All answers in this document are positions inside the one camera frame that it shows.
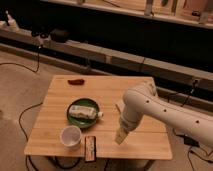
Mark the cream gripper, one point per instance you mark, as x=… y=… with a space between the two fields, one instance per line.
x=120 y=136

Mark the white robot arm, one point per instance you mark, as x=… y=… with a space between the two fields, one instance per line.
x=143 y=99

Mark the beige sponge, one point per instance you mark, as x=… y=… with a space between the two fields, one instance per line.
x=120 y=106

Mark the red candy bar box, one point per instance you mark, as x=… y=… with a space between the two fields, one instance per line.
x=90 y=149

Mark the white plastic bottle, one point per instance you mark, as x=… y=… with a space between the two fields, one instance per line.
x=85 y=112

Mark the green plate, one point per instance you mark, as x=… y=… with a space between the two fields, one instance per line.
x=81 y=122

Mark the white paper cup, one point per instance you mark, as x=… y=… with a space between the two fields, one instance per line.
x=70 y=136

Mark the wooden table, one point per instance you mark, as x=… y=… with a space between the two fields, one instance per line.
x=148 y=141

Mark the black power adapter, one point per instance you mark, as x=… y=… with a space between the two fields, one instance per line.
x=191 y=142

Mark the black box on ledge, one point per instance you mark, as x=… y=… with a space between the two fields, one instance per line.
x=59 y=35

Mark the white spray bottle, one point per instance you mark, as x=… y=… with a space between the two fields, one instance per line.
x=12 y=22

